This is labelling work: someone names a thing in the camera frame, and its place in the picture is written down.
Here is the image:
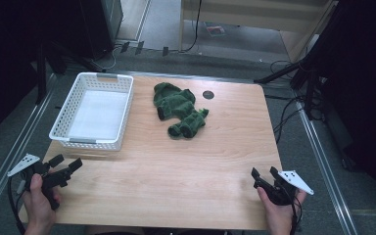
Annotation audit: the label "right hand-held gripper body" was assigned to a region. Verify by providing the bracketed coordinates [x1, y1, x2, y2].
[254, 169, 315, 207]

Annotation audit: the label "black metal stand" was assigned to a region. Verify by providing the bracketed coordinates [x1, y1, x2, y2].
[34, 38, 107, 106]

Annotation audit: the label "black floor cables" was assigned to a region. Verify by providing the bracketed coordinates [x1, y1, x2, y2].
[264, 60, 307, 145]

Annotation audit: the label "person's left hand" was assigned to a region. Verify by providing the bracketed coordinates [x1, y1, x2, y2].
[22, 172, 62, 235]

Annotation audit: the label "white thin cable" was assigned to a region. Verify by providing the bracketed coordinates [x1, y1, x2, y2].
[90, 44, 118, 71]

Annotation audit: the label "person's right hand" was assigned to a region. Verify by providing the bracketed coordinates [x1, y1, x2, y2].
[257, 186, 308, 235]

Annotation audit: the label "red paper sheet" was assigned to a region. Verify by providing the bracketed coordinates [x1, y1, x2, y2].
[205, 23, 226, 38]

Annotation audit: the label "black hanging cable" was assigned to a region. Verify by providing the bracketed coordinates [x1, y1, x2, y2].
[179, 0, 204, 54]

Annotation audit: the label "light wooden furniture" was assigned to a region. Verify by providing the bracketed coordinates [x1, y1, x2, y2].
[178, 0, 339, 64]

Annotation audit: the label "metal floor rail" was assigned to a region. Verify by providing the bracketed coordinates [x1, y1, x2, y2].
[0, 73, 59, 226]
[294, 99, 360, 235]

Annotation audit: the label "black cabinet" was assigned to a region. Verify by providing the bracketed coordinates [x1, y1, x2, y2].
[77, 0, 124, 61]

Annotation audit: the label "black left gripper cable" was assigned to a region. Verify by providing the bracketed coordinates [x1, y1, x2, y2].
[7, 175, 27, 235]

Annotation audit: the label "black tripod stand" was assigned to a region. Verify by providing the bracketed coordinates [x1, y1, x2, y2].
[254, 48, 327, 122]

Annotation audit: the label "white perforated plastic basket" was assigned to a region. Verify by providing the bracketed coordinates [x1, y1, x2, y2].
[48, 71, 135, 152]

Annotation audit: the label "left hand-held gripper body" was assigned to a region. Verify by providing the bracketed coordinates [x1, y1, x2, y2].
[7, 153, 71, 211]

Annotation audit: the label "green fleece doll garment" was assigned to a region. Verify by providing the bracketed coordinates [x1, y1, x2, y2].
[152, 81, 210, 139]

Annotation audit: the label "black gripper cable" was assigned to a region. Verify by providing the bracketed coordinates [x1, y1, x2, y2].
[7, 175, 27, 235]
[288, 192, 304, 235]

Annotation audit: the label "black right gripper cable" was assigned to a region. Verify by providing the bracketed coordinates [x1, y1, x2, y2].
[288, 192, 304, 235]

